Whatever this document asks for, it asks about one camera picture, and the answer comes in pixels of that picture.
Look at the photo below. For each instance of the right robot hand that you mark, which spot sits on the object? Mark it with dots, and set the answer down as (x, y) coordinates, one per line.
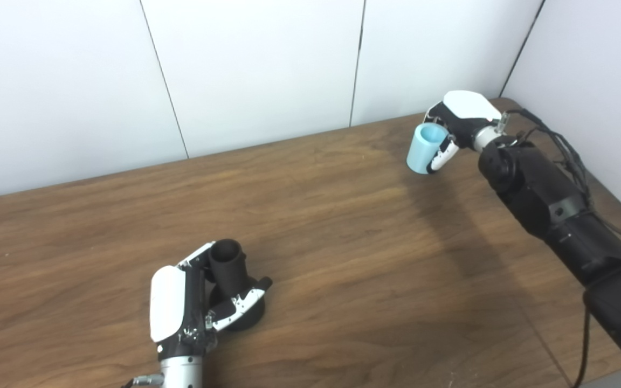
(469, 108)

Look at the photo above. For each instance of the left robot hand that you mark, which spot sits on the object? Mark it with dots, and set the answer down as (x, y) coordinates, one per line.
(167, 304)

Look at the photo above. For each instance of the light blue plastic cup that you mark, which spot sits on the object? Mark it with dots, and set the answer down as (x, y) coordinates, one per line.
(421, 153)

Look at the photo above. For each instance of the black nozzle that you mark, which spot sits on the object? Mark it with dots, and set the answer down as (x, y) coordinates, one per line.
(227, 264)

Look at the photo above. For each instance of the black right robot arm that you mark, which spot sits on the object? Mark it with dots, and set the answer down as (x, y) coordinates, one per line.
(537, 188)

